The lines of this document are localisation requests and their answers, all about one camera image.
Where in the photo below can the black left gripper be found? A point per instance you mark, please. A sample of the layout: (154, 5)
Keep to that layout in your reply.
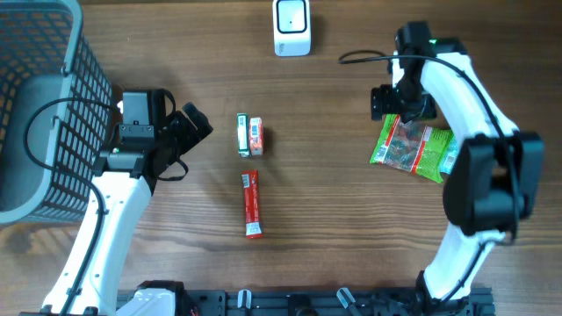
(190, 134)

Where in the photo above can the green white small box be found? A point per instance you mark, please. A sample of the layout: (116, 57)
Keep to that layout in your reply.
(243, 134)

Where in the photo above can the orange Kleenex tissue pack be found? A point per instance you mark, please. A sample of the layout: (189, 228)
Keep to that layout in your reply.
(256, 136)

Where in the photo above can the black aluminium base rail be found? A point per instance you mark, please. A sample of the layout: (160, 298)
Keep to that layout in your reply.
(298, 303)

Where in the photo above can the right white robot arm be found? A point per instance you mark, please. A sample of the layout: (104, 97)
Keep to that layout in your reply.
(494, 180)

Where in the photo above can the grey plastic mesh basket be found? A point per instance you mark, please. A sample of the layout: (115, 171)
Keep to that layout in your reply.
(54, 89)

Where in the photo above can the green gummy candy bag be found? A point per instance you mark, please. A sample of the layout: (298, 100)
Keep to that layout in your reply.
(412, 147)

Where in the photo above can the red stick packet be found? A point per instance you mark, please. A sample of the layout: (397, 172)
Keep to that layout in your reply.
(253, 229)

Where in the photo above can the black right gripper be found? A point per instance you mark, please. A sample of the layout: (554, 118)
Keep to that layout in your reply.
(382, 104)

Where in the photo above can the white barcode scanner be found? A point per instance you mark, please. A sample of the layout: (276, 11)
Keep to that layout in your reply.
(291, 27)

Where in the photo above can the light blue tissue pack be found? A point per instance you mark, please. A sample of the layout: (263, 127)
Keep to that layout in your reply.
(449, 157)

